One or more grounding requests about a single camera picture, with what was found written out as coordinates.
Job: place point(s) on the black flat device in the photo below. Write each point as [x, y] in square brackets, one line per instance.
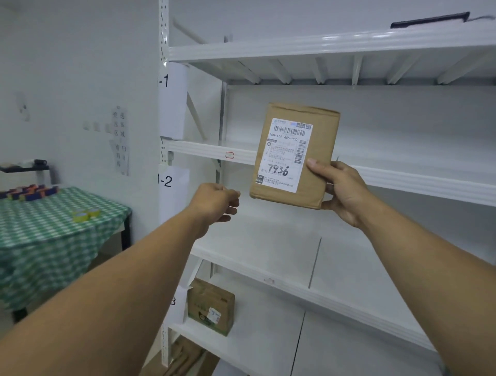
[430, 20]

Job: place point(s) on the person's left hand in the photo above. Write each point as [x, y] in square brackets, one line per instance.
[211, 203]

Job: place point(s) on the green printed cardboard box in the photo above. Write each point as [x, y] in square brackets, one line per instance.
[211, 306]

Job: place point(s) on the row of blue orange blocks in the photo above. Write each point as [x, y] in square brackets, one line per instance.
[31, 193]

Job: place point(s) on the person's right hand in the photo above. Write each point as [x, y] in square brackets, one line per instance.
[346, 190]

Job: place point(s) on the black side stand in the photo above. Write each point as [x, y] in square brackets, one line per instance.
[23, 168]

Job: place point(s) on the person's left forearm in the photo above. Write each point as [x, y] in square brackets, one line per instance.
[108, 310]

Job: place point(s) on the green checked tablecloth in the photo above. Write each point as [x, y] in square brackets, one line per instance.
[50, 248]

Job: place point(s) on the white metal shelf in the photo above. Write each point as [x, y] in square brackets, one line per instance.
[348, 271]

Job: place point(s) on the person's right forearm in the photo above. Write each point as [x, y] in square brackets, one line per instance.
[434, 286]

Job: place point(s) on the white paper shelf label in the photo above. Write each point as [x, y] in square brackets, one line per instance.
[177, 308]
[174, 104]
[174, 197]

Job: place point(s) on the brown parcel marked 7936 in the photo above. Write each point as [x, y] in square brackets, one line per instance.
[286, 155]

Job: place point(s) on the folded cardboard pad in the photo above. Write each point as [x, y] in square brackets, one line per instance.
[190, 360]

